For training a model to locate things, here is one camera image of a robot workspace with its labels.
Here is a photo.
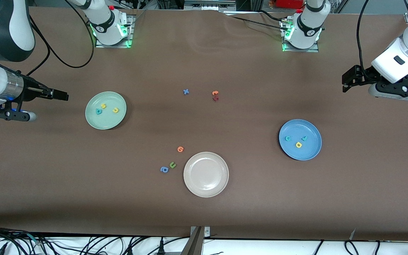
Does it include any green plate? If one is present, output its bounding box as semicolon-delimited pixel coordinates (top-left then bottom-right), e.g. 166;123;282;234
85;91;127;130

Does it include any brown table cover sheet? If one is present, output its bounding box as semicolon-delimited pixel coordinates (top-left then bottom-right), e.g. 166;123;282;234
0;6;408;242

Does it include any aluminium frame bar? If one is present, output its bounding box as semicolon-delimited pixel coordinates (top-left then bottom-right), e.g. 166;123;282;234
185;0;236;12

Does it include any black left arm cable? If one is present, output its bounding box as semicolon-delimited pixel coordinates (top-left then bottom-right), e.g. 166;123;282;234
356;0;376;83

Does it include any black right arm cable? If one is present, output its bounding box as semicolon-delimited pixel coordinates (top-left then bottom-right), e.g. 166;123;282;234
25;0;95;77

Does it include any metal table clamp bracket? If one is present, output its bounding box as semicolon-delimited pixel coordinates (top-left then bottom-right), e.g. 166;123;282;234
181;226;211;255

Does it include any red box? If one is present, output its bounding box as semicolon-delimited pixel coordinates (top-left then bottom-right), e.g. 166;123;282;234
277;0;305;8

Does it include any blue plate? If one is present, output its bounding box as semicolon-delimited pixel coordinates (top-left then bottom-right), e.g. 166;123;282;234
279;119;322;161

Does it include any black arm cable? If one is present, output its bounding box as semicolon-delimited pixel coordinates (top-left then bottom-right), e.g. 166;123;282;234
25;0;95;77
356;0;376;83

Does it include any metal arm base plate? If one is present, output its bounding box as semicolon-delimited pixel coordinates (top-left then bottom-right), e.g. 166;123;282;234
95;13;134;49
281;19;320;53

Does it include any beige plate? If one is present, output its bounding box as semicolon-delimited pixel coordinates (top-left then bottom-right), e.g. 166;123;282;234
183;152;230;198

